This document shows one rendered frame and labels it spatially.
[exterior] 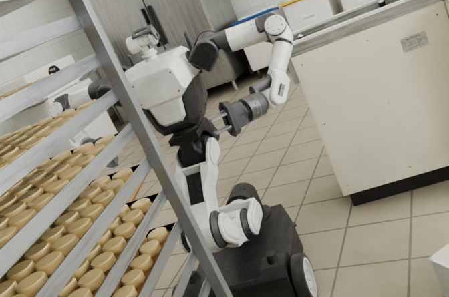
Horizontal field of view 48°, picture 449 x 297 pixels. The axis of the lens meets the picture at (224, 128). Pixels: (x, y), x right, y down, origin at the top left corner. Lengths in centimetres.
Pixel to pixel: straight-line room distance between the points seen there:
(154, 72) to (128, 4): 452
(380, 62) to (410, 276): 93
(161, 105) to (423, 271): 119
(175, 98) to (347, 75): 85
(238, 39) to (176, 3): 425
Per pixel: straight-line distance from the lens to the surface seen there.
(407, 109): 245
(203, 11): 599
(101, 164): 104
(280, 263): 204
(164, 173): 122
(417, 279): 209
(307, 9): 590
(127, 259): 104
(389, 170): 255
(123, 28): 653
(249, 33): 188
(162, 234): 125
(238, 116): 170
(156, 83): 192
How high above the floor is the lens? 128
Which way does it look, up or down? 15 degrees down
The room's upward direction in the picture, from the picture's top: 24 degrees counter-clockwise
